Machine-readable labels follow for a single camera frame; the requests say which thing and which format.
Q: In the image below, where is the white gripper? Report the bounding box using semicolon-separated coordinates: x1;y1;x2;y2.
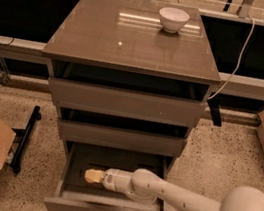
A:
84;169;132;194

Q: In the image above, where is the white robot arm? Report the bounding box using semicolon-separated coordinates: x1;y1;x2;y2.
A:
84;168;264;211

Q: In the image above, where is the bottom grey drawer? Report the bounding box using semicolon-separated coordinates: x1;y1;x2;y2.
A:
44;141;169;211

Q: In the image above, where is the grey drawer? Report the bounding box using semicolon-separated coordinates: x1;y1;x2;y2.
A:
44;141;169;211
57;108;189;156
44;58;211;132

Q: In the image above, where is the middle grey drawer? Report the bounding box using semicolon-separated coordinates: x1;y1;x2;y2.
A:
57;108;189;156

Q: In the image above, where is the grey drawer cabinet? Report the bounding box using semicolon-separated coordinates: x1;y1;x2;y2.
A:
25;0;233;174

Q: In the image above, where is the top grey drawer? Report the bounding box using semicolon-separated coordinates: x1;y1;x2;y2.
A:
44;58;211;132

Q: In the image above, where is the black metal stand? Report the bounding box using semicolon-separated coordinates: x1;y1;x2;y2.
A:
10;106;42;175

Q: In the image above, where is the white ceramic bowl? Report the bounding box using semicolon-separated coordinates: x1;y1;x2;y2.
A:
159;7;190;33

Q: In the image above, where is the black bracket behind cabinet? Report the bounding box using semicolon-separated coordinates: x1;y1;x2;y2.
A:
207;98;222;127

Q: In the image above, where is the white cable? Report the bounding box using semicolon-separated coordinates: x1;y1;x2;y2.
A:
207;10;257;106

